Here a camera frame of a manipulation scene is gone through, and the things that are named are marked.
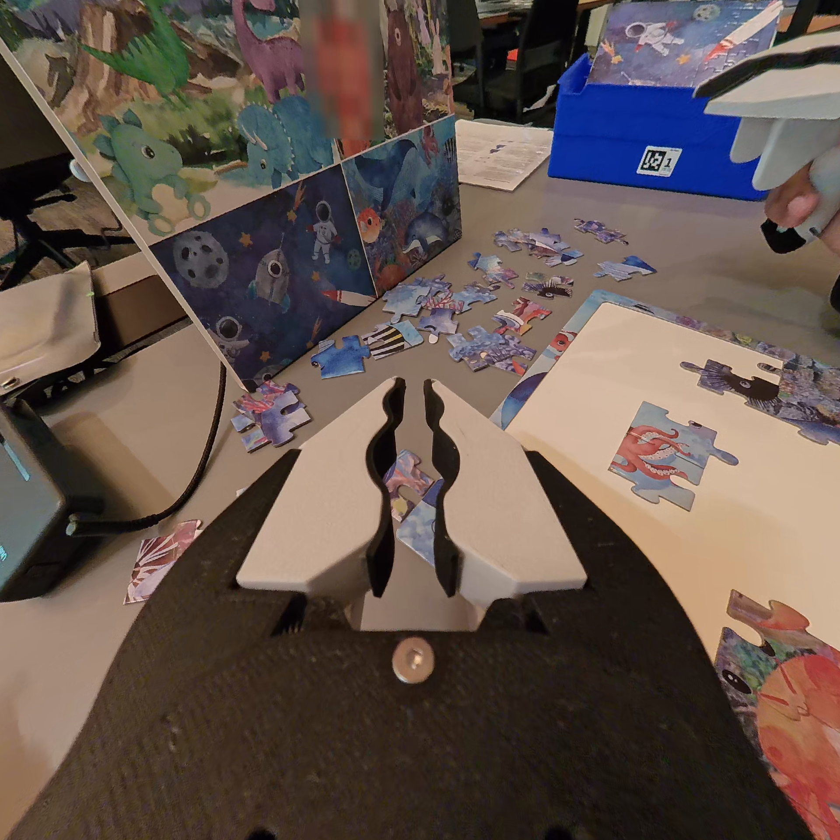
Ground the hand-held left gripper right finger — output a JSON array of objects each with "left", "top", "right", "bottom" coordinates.
[{"left": 423, "top": 378, "right": 588, "bottom": 627}]

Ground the black patterned strap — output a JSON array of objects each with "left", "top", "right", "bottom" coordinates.
[{"left": 0, "top": 357, "right": 116, "bottom": 408}]

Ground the red crab jigsaw piece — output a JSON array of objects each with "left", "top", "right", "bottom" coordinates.
[{"left": 725, "top": 589, "right": 840, "bottom": 815}]

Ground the instruction sheet in plastic sleeve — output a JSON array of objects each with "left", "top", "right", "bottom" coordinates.
[{"left": 455, "top": 119, "right": 553, "bottom": 193}]

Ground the space puzzle board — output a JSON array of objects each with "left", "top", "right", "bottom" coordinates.
[{"left": 586, "top": 0, "right": 785, "bottom": 88}]

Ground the illustrated animal puzzle box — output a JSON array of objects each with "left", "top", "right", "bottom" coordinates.
[{"left": 0, "top": 0, "right": 462, "bottom": 392}]

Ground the black urchin jigsaw piece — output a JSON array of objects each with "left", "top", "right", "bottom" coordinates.
[{"left": 681, "top": 360, "right": 785, "bottom": 403}]

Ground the pile of puzzle pieces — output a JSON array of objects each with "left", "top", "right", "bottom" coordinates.
[{"left": 123, "top": 218, "right": 631, "bottom": 605}]

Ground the blue striped jigsaw piece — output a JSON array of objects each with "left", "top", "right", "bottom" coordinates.
[{"left": 594, "top": 255, "right": 658, "bottom": 282}]

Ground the red octopus jigsaw piece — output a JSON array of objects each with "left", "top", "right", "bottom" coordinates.
[{"left": 607, "top": 430, "right": 706, "bottom": 513}]

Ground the blue storage bin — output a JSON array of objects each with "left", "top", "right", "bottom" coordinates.
[{"left": 548, "top": 52, "right": 769, "bottom": 201}]

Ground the black braided cable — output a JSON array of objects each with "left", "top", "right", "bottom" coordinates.
[{"left": 66, "top": 364, "right": 228, "bottom": 536}]

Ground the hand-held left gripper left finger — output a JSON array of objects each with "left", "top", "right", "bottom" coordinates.
[{"left": 235, "top": 376, "right": 408, "bottom": 631}]

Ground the black office chair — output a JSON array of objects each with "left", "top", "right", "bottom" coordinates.
[{"left": 0, "top": 171, "right": 135, "bottom": 290}]

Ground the black partition panel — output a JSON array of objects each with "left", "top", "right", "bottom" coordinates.
[{"left": 0, "top": 52, "right": 70, "bottom": 175}]

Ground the silver foil pouch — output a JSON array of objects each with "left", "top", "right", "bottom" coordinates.
[{"left": 0, "top": 261, "right": 101, "bottom": 393}]

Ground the cream puzzle frame tray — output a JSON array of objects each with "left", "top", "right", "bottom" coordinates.
[{"left": 489, "top": 289, "right": 840, "bottom": 840}]

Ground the person's right hand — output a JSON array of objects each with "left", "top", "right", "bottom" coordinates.
[{"left": 764, "top": 164, "right": 840, "bottom": 253}]

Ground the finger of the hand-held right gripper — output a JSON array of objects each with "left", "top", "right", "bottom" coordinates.
[
  {"left": 703, "top": 64, "right": 840, "bottom": 165},
  {"left": 692, "top": 29, "right": 840, "bottom": 99}
]

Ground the black flat device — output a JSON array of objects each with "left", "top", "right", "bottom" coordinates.
[{"left": 0, "top": 397, "right": 106, "bottom": 602}]

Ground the pale blue tentacle jigsaw piece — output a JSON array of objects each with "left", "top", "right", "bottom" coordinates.
[{"left": 629, "top": 400, "right": 739, "bottom": 467}]

